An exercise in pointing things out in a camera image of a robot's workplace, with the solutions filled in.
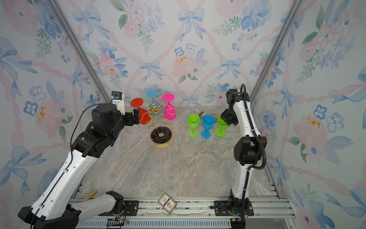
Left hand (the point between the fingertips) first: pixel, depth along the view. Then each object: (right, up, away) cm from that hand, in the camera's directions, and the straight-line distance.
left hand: (128, 106), depth 65 cm
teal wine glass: (+6, +10, +22) cm, 25 cm away
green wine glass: (+48, -10, +21) cm, 53 cm away
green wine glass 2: (+31, -6, +29) cm, 43 cm away
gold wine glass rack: (+8, -17, +36) cm, 40 cm away
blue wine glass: (+41, -7, +29) cm, 50 cm away
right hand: (+51, -7, +23) cm, 57 cm away
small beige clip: (+38, -1, +48) cm, 61 cm away
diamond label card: (+17, -50, +9) cm, 53 cm away
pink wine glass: (+16, -2, +23) cm, 28 cm away
